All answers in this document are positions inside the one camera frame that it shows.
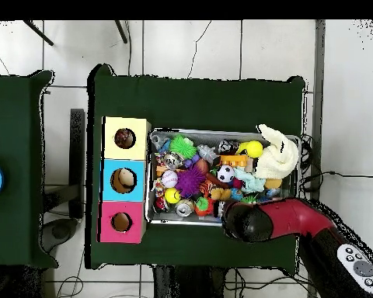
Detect colourful patterned cloth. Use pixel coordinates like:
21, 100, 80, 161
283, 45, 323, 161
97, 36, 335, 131
115, 129, 136, 149

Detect clear shallow bin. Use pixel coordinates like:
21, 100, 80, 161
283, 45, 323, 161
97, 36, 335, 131
144, 128, 302, 230

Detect purple spiky ball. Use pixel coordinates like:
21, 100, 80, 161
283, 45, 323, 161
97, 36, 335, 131
176, 165, 207, 199

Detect green spiky ball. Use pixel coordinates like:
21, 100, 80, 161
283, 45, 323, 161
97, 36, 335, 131
170, 134, 198, 161

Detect white baseball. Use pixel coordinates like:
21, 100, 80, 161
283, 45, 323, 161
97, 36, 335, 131
161, 170, 180, 189

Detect crushed plastic water bottle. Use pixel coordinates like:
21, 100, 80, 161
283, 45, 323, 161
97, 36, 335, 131
149, 133, 173, 156

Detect small soccer ball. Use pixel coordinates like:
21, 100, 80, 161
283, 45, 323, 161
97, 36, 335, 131
217, 165, 236, 184

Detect orange plastic grid block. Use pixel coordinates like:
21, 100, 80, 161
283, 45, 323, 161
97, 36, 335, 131
219, 154, 249, 169

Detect dark green table cloth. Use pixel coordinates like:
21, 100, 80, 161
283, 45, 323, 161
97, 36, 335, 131
85, 63, 307, 275

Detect plain yellow ball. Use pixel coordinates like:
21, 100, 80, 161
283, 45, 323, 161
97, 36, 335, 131
239, 140, 265, 159

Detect green fuzzy monster toy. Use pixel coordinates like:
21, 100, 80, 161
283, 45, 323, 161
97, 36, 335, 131
239, 195, 262, 205

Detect cream knitted cloth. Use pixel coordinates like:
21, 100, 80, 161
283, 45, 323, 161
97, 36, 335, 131
254, 123, 300, 181

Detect black tripod leg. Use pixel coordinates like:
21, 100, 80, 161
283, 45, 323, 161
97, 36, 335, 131
114, 19, 130, 45
21, 19, 55, 47

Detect green covered side table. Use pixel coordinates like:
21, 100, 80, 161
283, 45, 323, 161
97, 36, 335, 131
0, 70, 57, 269

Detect black cable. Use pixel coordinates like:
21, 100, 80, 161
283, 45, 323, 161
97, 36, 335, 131
300, 168, 373, 187

